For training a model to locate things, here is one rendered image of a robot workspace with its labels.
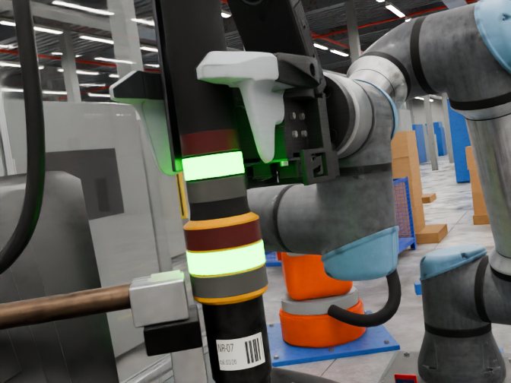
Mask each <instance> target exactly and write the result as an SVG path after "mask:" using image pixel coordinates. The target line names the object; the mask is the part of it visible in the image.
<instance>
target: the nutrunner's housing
mask: <svg viewBox="0 0 511 383"><path fill-rule="evenodd" d="M202 311H203V316H204V322H205V332H206V337H207V343H208V353H209V359H210V364H211V375H212V378H213V380H214V381H215V383H271V371H272V364H271V353H270V347H269V341H268V331H267V324H266V319H265V308H264V302H263V297H262V295H261V296H258V297H256V298H254V299H250V300H246V301H243V302H236V303H231V304H225V305H205V304H202Z"/></svg>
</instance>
